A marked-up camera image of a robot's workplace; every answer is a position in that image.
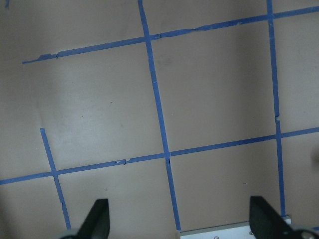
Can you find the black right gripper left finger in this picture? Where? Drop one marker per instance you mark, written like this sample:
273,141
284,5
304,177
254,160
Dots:
96,225

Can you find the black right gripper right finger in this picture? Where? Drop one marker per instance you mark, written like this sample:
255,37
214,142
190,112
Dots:
266,223

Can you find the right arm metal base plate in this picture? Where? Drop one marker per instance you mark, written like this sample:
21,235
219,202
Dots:
231,231

